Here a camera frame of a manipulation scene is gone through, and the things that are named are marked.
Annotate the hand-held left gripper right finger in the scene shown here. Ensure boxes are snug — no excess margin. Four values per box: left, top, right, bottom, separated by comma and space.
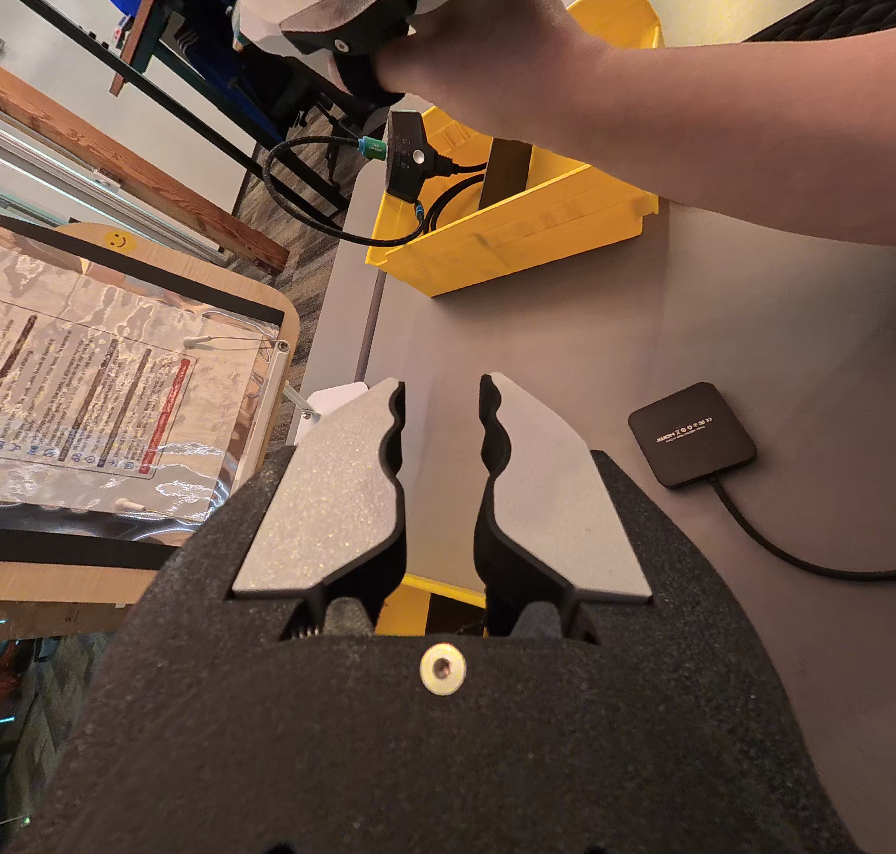
476, 372, 653, 635

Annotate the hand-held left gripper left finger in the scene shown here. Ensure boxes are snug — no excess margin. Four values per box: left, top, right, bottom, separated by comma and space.
231, 378, 408, 624

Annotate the braided black HDMI cable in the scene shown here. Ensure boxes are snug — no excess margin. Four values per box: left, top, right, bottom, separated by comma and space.
264, 133, 429, 248

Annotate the black switch box with button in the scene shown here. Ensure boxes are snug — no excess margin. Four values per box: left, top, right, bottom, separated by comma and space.
386, 111, 491, 235

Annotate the yellow plastic bin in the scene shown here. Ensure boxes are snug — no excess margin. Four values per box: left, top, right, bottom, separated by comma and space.
365, 0, 664, 298
374, 573, 489, 638

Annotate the black HDMI switch with cable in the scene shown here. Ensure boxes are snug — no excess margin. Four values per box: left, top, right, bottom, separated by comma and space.
628, 381, 896, 582

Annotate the person's right forearm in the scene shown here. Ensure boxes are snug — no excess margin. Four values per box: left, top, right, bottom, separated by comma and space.
539, 28, 896, 247

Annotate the person's right hand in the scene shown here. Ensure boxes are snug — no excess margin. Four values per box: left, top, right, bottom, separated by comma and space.
378, 0, 611, 151

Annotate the white board stand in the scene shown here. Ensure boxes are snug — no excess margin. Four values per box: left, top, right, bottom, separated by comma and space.
283, 380, 370, 447

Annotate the black bin divider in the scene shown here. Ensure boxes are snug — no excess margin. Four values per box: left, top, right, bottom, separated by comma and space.
478, 138, 538, 212

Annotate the wooden instruction board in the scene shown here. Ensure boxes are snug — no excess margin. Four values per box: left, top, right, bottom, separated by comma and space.
0, 216, 302, 639

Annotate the black quilted pad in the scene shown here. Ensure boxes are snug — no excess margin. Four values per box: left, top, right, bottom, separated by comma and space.
744, 0, 896, 44

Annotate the black metal desk frame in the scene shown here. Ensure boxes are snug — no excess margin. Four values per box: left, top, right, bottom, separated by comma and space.
0, 0, 368, 219

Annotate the wooden post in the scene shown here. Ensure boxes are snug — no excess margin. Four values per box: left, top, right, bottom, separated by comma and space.
0, 66, 291, 276

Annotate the silver aluminium rail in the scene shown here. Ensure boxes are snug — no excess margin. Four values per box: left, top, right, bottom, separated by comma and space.
0, 111, 228, 265

